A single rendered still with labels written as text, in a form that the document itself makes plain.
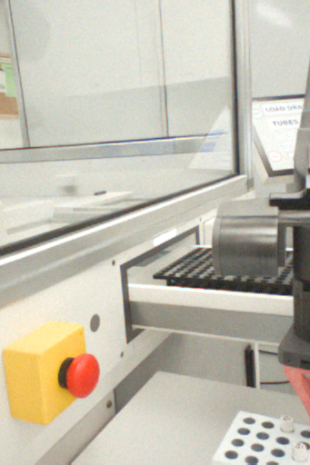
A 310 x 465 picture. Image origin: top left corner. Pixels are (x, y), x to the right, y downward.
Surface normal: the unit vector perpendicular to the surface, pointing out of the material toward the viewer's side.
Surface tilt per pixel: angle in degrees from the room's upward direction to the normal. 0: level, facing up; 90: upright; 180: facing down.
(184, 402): 0
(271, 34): 90
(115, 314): 90
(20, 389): 90
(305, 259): 89
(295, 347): 1
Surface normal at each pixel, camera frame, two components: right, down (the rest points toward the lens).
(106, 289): 0.89, 0.02
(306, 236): -0.78, 0.16
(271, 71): -0.49, 0.20
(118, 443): -0.07, -0.98
